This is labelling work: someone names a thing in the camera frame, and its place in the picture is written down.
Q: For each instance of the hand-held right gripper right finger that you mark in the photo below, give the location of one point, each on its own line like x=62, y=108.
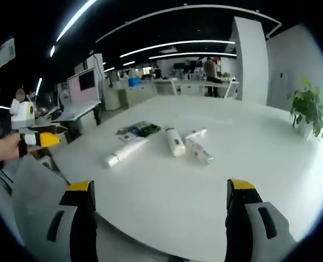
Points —
x=248, y=232

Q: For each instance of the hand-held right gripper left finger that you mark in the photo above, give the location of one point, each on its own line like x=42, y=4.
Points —
x=79, y=229

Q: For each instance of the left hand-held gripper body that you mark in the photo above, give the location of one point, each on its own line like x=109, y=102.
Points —
x=21, y=114

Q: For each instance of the long white skincare tube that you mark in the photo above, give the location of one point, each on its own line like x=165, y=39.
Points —
x=124, y=152

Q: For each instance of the small white skincare tube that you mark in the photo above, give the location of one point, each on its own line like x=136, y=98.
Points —
x=196, y=133

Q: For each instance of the cream skincare bottle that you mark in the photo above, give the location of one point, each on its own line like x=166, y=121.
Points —
x=174, y=142

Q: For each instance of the person's left hand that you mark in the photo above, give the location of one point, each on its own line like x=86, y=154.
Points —
x=7, y=148

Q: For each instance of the white office desk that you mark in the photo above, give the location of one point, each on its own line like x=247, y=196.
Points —
x=74, y=112

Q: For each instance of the white framed monitor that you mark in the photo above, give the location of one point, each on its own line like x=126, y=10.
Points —
x=86, y=84

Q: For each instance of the blue container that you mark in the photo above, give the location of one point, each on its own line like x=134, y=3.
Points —
x=133, y=82

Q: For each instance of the long ceiling light strip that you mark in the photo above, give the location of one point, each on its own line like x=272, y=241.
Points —
x=74, y=19
x=178, y=45
x=191, y=55

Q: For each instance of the green potted plant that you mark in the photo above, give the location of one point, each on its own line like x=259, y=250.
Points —
x=308, y=106

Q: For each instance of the long white desk row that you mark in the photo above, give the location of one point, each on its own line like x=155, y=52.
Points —
x=188, y=86

